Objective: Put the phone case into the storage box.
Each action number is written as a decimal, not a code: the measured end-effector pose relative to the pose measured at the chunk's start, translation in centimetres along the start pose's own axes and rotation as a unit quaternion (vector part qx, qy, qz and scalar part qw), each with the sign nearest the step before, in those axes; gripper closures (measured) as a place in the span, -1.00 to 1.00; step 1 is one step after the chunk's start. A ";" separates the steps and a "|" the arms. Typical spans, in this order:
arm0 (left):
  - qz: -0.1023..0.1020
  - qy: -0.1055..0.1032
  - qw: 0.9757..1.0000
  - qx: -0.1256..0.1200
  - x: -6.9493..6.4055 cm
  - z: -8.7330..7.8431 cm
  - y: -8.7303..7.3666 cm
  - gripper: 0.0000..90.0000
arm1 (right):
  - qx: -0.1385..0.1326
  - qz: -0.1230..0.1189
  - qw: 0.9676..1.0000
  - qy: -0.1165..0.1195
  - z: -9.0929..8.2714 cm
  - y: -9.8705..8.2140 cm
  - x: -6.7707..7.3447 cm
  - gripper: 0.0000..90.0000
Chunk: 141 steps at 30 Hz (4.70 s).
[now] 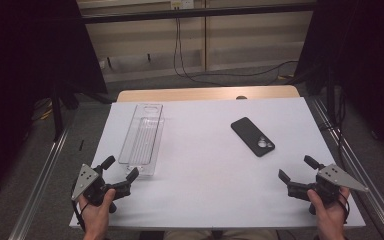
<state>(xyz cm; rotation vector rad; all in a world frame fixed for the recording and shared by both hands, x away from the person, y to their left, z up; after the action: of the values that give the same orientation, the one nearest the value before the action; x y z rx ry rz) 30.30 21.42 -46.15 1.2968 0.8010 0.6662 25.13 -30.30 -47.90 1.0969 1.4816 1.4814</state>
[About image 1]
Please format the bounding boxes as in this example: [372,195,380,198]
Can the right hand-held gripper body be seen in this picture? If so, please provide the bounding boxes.
[286,163,370,215]

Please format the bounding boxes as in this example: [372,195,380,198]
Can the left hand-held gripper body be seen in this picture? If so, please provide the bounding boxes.
[70,163,132,214]

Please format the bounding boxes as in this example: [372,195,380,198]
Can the black phone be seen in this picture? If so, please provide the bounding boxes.
[230,116,276,158]

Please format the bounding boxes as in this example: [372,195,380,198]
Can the person's left hand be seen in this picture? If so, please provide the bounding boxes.
[78,188,117,235]

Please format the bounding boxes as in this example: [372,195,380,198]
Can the person's right hand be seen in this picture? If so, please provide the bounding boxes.
[306,187,352,235]

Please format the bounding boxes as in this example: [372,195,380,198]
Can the clear plastic box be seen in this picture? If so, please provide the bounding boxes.
[117,103,166,177]

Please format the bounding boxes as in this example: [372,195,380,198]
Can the black stand leg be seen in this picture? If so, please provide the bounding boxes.
[50,83,81,142]

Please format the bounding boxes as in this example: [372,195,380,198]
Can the white table board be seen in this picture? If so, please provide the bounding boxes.
[69,97,367,230]

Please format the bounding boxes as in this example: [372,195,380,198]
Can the wooden table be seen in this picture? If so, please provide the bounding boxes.
[116,85,301,103]

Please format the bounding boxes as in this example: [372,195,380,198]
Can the black curtain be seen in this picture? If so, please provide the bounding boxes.
[293,0,384,168]
[0,0,109,208]

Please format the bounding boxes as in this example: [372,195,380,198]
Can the black horizontal bar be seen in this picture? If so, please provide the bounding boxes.
[79,2,318,25]

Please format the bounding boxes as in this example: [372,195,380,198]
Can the right hand-held gripper cable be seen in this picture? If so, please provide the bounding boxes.
[338,191,351,225]

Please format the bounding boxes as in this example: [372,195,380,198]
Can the hand-held gripper cable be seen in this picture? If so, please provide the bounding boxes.
[338,191,351,225]
[70,189,87,233]

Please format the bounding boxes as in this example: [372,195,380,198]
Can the left hand-held gripper cable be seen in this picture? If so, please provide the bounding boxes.
[70,189,87,233]

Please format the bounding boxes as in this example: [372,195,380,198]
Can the metal floor rail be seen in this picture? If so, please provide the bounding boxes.
[8,126,72,240]
[308,96,384,240]

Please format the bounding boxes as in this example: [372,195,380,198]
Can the yellow cable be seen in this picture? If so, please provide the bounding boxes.
[29,99,55,122]

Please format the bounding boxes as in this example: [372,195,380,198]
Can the black floor cable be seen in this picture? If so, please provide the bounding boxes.
[178,18,300,87]

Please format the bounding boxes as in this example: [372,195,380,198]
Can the black wall cable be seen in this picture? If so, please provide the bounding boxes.
[172,18,198,81]

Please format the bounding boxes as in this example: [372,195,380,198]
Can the white wall outlet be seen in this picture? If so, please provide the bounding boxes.
[170,0,195,10]

